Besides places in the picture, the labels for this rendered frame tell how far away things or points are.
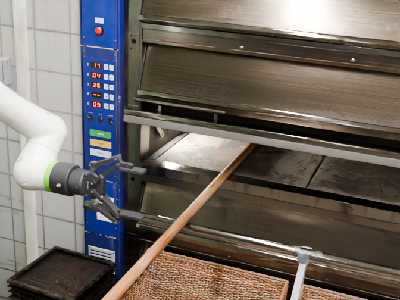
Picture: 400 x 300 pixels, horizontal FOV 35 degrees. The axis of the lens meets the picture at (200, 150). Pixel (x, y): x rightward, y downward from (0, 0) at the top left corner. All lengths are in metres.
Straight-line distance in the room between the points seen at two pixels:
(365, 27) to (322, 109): 0.29
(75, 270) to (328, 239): 0.93
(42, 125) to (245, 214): 0.83
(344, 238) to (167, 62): 0.86
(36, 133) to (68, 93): 0.58
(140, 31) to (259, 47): 0.43
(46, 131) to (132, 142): 0.55
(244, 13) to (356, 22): 0.35
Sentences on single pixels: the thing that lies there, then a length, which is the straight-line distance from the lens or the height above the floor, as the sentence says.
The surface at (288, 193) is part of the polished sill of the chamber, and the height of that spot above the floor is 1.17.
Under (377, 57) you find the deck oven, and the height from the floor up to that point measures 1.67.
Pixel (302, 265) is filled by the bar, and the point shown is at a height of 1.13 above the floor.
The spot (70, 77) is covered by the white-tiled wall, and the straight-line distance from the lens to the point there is 2.40.
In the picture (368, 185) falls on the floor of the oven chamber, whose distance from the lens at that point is 2.32.
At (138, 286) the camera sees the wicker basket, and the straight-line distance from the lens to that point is 2.42.
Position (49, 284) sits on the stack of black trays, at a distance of 2.34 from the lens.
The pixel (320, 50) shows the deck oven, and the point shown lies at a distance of 2.03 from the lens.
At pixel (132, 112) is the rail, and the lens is 2.13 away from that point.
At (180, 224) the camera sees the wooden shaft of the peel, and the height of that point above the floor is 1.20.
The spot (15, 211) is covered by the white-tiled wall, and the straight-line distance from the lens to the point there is 2.76.
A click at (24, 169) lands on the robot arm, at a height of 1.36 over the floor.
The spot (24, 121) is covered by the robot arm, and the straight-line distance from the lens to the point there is 1.83.
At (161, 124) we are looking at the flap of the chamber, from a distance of 2.09.
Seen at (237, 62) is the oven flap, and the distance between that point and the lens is 2.13.
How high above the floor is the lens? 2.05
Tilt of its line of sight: 20 degrees down
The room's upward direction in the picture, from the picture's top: 3 degrees clockwise
